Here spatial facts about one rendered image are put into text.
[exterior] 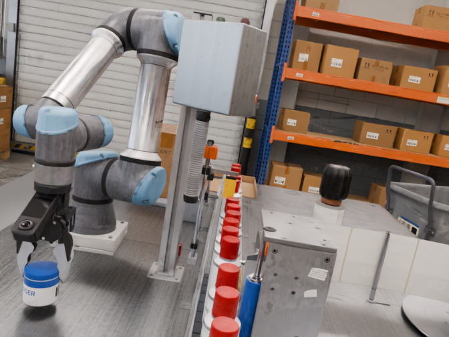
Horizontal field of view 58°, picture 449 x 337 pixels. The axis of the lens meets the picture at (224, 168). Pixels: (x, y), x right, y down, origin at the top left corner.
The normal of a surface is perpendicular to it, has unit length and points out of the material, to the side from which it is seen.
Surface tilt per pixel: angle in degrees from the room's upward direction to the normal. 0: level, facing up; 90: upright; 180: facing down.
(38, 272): 0
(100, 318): 0
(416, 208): 94
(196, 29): 90
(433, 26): 92
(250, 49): 90
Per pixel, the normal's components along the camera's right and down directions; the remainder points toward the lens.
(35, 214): 0.12, -0.76
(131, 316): 0.16, -0.97
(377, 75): 0.01, 0.22
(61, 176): 0.70, 0.26
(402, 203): -0.94, -0.02
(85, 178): -0.30, 0.11
